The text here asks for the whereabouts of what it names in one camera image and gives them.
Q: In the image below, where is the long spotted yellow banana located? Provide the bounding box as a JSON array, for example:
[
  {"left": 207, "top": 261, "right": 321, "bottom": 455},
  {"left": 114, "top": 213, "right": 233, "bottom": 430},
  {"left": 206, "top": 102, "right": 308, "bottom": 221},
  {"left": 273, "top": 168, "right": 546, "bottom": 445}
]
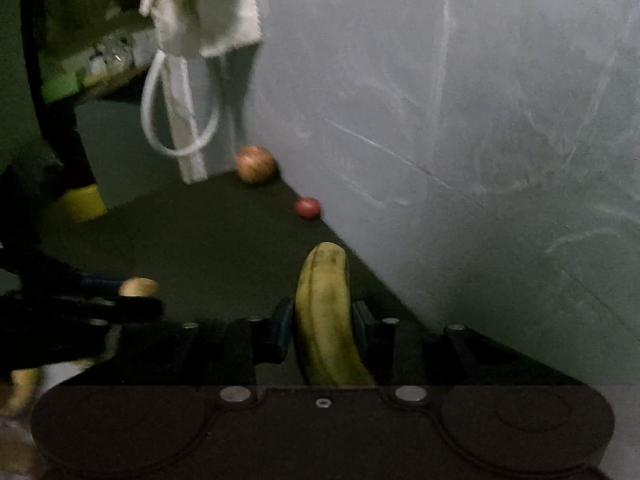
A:
[{"left": 292, "top": 242, "right": 379, "bottom": 387}]

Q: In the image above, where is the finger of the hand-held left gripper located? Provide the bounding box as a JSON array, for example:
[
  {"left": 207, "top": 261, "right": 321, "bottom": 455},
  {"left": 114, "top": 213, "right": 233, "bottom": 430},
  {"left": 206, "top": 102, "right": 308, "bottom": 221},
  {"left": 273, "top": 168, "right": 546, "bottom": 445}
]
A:
[
  {"left": 0, "top": 252, "right": 126, "bottom": 295},
  {"left": 0, "top": 294, "right": 166, "bottom": 323}
]

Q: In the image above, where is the brown longan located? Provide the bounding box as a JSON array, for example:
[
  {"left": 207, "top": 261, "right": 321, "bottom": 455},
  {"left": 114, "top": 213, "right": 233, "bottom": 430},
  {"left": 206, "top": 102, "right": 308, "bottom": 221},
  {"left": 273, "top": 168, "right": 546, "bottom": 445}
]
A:
[{"left": 119, "top": 277, "right": 159, "bottom": 299}]

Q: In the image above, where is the reddish apple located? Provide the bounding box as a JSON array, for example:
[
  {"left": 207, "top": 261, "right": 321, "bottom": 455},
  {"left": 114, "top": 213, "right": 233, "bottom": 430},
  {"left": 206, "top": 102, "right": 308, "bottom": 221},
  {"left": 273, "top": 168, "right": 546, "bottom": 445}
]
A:
[{"left": 236, "top": 146, "right": 277, "bottom": 184}]

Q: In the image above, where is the cluttered wooden shelf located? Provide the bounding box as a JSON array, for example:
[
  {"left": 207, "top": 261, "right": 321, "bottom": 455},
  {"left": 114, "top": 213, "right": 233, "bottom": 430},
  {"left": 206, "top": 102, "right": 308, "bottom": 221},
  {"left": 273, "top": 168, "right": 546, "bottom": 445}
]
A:
[{"left": 47, "top": 7, "right": 162, "bottom": 101}]

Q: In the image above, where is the white cable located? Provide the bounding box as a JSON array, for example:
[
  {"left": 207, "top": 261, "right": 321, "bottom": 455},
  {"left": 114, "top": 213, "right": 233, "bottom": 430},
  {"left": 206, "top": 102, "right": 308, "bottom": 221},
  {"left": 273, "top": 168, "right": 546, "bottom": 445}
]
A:
[{"left": 140, "top": 49, "right": 221, "bottom": 157}]

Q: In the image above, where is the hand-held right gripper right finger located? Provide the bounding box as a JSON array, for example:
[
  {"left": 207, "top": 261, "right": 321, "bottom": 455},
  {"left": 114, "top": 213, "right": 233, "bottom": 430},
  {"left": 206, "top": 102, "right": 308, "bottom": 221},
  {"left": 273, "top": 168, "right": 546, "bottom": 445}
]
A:
[{"left": 351, "top": 300, "right": 587, "bottom": 406}]

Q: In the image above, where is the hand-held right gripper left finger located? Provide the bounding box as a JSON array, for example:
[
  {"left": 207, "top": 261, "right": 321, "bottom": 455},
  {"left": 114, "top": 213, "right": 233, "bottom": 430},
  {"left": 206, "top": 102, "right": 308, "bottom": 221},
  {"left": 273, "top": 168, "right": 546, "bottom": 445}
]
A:
[{"left": 75, "top": 298, "right": 297, "bottom": 406}]

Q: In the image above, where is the small red tomato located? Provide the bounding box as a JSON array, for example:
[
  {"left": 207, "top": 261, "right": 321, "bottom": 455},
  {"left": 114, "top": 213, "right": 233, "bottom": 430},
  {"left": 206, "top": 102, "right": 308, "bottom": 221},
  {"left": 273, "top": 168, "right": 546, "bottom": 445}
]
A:
[{"left": 295, "top": 196, "right": 322, "bottom": 220}]

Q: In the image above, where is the black pole with yellow band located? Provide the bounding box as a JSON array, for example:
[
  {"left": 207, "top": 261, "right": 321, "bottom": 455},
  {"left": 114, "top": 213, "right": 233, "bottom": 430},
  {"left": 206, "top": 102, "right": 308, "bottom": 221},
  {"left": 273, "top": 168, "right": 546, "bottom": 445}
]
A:
[{"left": 19, "top": 0, "right": 109, "bottom": 222}]

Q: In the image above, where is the whitish wooden post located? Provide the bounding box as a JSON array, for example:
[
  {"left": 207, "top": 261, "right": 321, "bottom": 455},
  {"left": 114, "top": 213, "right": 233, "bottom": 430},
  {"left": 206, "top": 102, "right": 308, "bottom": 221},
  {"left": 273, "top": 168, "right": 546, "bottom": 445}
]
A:
[{"left": 166, "top": 54, "right": 209, "bottom": 184}]

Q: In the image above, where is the green box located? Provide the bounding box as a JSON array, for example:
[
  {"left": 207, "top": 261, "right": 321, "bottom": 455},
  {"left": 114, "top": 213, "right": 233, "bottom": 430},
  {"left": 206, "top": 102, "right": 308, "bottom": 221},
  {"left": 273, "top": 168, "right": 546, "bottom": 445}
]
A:
[{"left": 41, "top": 71, "right": 87, "bottom": 105}]

